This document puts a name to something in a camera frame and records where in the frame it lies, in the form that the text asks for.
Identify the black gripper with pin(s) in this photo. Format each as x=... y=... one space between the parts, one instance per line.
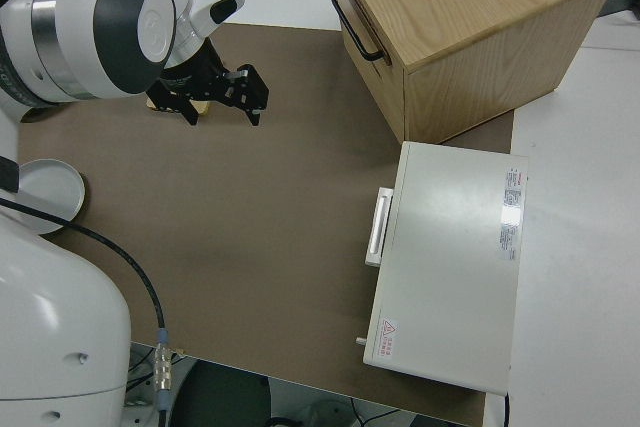
x=192 y=77

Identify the gray plate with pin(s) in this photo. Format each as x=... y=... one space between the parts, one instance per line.
x=50 y=187

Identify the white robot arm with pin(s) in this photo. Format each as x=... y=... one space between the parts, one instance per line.
x=65 y=297

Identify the small wooden block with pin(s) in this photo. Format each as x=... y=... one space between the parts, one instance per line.
x=202 y=108

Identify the brown table mat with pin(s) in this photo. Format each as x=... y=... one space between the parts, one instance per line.
x=250 y=222

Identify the white toaster oven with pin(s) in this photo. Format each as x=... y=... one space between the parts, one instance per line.
x=450 y=257

